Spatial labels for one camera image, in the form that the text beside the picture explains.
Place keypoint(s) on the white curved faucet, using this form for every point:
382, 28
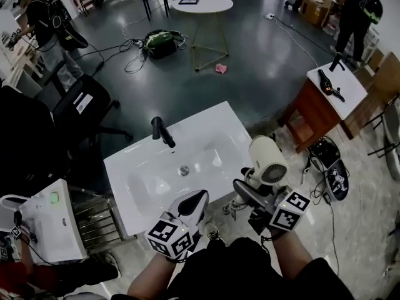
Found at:
14, 195

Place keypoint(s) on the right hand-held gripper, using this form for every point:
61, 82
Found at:
287, 214

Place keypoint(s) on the round white table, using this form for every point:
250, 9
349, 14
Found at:
215, 3

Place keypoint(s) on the person's left forearm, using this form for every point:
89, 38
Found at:
150, 277

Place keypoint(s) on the wooden vanity with white top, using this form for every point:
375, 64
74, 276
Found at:
312, 111

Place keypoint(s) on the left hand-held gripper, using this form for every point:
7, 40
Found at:
168, 239

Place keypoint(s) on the black tablet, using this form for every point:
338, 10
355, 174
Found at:
189, 1

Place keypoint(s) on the person's black shirt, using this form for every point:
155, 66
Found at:
234, 267

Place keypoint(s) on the person's right forearm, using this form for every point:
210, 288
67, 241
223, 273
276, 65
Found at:
290, 252

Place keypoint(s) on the cream hair dryer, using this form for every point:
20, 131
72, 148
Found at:
265, 155

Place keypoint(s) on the cardboard box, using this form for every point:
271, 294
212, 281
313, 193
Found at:
315, 9

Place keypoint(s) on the white power strip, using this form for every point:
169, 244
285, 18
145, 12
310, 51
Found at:
269, 16

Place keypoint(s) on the green bag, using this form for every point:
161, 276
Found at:
162, 41

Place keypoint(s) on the black basin faucet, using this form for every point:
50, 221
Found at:
157, 127

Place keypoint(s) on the pink cloth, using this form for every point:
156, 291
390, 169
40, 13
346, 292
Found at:
221, 68

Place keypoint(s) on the black vanity faucet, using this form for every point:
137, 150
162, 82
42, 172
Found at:
336, 62

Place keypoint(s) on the grey chair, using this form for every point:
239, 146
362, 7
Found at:
393, 130

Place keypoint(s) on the black office chair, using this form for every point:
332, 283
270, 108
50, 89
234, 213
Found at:
87, 98

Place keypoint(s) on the small white sink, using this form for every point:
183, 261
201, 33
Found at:
53, 227

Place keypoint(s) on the green soap bar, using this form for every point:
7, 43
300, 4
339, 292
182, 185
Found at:
54, 197

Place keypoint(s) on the metal shelf rack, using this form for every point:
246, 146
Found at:
93, 217

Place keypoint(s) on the chrome basin drain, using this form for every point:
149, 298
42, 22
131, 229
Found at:
183, 170

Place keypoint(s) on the wooden panel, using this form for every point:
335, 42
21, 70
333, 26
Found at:
387, 73

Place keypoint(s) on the open black equipment bag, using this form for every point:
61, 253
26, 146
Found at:
339, 180

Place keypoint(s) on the large white sink basin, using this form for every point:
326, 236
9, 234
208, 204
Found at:
150, 183

